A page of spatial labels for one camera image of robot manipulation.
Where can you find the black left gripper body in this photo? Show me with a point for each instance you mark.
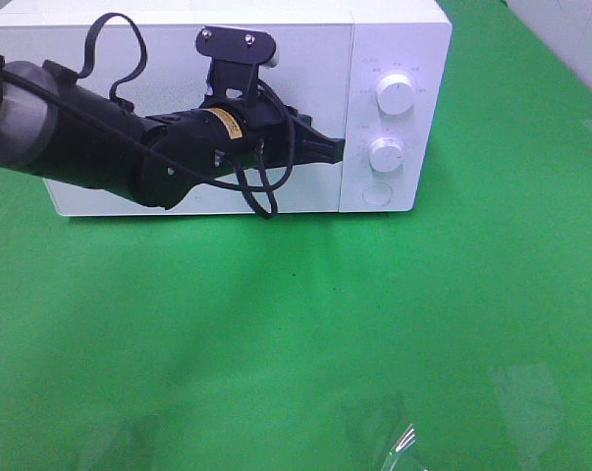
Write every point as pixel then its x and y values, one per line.
pixel 255 118

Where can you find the left silver black wrist camera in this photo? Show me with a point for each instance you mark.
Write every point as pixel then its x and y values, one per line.
pixel 238 45

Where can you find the white microwave oven body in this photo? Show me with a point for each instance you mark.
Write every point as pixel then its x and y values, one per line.
pixel 410 37

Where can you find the white round knob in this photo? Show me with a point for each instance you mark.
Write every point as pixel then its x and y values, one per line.
pixel 395 94
pixel 385 154

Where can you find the white microwave door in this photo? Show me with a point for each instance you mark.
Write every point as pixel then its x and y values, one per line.
pixel 311 76

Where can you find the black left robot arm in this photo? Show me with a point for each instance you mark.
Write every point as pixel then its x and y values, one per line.
pixel 51 127

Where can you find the clear plastic film piece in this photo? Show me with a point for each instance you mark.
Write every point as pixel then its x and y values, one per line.
pixel 402 454

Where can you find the round door release button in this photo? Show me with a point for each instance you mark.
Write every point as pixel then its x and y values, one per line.
pixel 377 194

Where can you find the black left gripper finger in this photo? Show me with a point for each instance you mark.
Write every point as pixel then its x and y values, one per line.
pixel 315 147

